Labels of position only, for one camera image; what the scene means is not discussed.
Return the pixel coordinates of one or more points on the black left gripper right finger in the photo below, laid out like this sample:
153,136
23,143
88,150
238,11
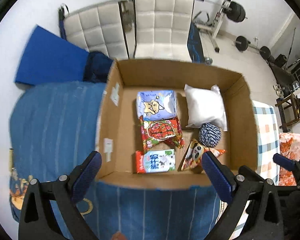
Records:
264,220

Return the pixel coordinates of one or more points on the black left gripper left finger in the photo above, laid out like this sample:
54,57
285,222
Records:
37,219

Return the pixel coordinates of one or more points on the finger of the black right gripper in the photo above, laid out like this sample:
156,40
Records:
288,164

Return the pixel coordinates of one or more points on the orange panda chip bag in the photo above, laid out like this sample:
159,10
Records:
194,153

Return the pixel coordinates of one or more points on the blue white yarn ball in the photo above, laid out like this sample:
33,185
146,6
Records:
209,135

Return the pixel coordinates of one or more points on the white soft pillow pack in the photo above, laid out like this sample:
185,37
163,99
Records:
205,106

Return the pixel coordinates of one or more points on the red white tissue pack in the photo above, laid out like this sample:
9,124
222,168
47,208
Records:
155,161

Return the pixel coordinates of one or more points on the red floral snack bag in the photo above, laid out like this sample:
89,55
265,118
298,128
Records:
167,131

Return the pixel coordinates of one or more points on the blue cartoon tissue pack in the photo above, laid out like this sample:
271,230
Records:
156,105

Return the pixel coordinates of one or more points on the orange white floral cloth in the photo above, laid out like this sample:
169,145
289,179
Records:
289,148

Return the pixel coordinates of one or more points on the plaid checkered blanket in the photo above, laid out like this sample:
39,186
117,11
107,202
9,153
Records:
267,141

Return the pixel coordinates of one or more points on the dark wooden chair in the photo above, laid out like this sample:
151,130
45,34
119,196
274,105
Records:
292,101

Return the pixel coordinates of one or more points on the blue striped bed cover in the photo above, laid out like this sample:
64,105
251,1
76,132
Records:
53,129

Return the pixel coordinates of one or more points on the large open cardboard box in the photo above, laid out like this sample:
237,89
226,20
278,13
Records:
119,135

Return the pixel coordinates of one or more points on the chrome dumbbell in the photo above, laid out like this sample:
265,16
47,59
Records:
208,60

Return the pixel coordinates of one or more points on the floor barbell with plates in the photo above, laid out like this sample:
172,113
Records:
242,44

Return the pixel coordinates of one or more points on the blue weight bench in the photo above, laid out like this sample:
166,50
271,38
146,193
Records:
194,45

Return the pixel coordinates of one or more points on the blue foam mat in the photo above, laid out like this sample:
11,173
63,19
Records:
48,58

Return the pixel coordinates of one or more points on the barbell on rack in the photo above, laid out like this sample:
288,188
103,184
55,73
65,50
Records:
232,10

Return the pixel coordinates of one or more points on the right white quilted chair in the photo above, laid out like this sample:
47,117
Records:
162,29

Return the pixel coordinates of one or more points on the white quilted chair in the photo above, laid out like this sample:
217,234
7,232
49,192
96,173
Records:
98,27
162,29

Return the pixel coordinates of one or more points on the left white quilted chair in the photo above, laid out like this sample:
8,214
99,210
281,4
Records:
98,27

